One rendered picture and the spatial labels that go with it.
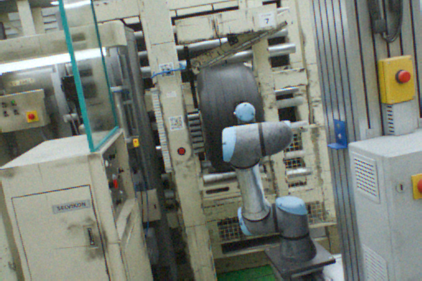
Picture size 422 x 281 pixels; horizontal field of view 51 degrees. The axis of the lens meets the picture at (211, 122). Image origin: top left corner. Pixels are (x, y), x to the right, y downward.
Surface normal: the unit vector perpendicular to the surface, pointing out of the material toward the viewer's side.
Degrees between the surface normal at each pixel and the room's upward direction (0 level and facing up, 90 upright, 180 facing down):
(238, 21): 90
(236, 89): 54
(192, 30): 90
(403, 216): 90
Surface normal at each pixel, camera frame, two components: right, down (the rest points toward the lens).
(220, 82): -0.09, -0.58
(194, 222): 0.04, 0.15
